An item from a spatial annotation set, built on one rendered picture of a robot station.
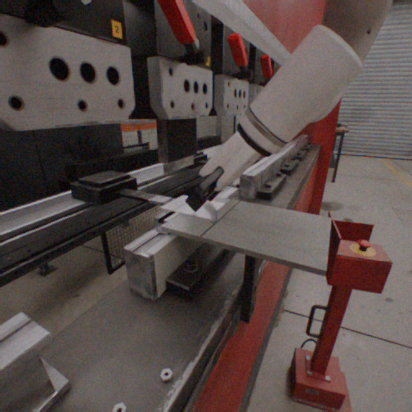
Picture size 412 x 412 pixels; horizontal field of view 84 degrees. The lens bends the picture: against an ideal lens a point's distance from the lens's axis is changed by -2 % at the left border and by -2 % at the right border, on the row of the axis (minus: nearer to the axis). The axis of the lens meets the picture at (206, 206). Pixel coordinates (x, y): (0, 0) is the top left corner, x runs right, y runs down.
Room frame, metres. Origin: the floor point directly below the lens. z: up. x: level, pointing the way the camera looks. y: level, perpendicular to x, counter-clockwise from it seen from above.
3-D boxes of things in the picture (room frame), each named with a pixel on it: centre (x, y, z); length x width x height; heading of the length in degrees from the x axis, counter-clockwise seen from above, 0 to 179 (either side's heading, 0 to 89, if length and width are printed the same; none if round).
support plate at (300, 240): (0.38, -0.08, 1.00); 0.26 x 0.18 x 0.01; 62
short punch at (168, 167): (0.45, 0.05, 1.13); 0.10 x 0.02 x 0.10; 152
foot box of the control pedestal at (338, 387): (0.66, -0.53, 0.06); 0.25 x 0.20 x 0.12; 73
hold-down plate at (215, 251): (0.46, -0.02, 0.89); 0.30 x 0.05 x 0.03; 152
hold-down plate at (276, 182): (0.96, -0.29, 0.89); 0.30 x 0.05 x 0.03; 152
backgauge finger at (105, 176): (0.54, 0.19, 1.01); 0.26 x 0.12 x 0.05; 62
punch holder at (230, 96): (0.61, -0.03, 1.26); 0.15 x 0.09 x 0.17; 152
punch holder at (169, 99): (0.43, 0.06, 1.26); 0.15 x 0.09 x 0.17; 152
